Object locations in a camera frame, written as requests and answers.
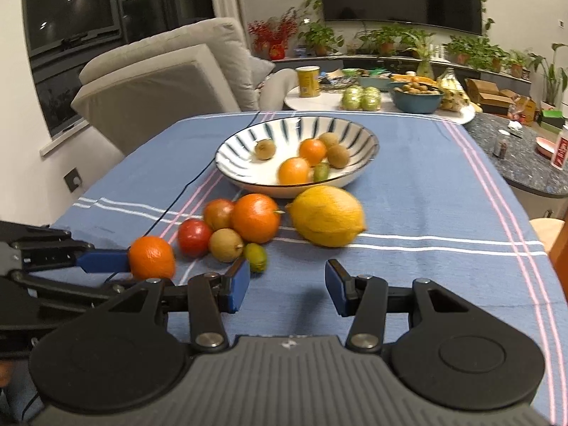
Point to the glass vase with green plant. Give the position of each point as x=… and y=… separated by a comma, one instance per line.
x=424, y=66

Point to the large yellow lemon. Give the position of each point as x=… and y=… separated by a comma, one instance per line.
x=327, y=216

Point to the red flower plant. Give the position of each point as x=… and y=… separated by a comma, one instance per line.
x=273, y=35

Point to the dark wall outlet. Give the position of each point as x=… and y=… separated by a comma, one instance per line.
x=73, y=179

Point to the dark window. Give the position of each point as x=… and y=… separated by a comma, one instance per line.
x=71, y=9

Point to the open cardboard box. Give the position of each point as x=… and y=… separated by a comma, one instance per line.
x=488, y=93

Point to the wooden stool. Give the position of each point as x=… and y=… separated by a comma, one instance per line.
x=548, y=235

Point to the white round coffee table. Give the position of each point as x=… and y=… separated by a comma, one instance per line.
x=328, y=103

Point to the tall large-leaf plant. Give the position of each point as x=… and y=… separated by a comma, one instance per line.
x=552, y=71

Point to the beige recliner sofa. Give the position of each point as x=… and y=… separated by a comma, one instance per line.
x=155, y=84

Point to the small brown kiwi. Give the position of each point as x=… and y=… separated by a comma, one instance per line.
x=339, y=156
x=265, y=149
x=226, y=245
x=329, y=139

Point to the pink dish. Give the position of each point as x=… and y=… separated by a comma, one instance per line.
x=545, y=146

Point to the yellowish orange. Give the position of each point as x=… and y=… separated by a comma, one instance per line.
x=293, y=171

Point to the grey marble round table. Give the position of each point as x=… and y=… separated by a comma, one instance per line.
x=514, y=159

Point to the white bottle with red label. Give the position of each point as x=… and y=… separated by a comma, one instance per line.
x=560, y=151

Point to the yellow can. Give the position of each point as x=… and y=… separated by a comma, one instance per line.
x=308, y=82

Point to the potted green plant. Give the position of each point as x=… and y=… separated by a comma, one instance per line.
x=461, y=51
x=387, y=40
x=492, y=57
x=517, y=63
x=319, y=37

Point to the white blue striped bowl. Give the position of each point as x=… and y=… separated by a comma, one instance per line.
x=239, y=153

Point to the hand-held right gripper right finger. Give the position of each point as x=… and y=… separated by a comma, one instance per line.
x=336, y=288

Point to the small red apple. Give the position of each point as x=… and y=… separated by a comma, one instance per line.
x=218, y=214
x=194, y=238

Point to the dark snack packets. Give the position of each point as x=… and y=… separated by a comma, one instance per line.
x=335, y=81

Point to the large teal bowl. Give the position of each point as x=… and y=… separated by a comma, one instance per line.
x=417, y=103

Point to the plate of orange food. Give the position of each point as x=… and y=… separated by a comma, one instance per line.
x=410, y=79

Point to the small green kumquat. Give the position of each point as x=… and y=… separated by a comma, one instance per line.
x=256, y=258
x=321, y=172

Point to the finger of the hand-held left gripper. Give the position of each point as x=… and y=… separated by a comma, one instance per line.
x=66, y=285
x=104, y=261

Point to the pile of small brown longans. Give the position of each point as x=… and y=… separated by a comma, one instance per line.
x=417, y=88

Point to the small teal bowl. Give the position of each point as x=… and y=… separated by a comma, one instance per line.
x=375, y=82

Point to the green apple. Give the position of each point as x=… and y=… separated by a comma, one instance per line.
x=353, y=98
x=372, y=98

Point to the bunch of bananas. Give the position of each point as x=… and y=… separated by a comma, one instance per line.
x=452, y=91

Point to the small dark jar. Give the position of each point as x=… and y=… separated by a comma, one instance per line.
x=502, y=146

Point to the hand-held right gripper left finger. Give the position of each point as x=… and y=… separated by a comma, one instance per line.
x=239, y=284

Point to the blue striped tablecloth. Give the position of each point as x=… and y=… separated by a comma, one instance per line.
x=421, y=213

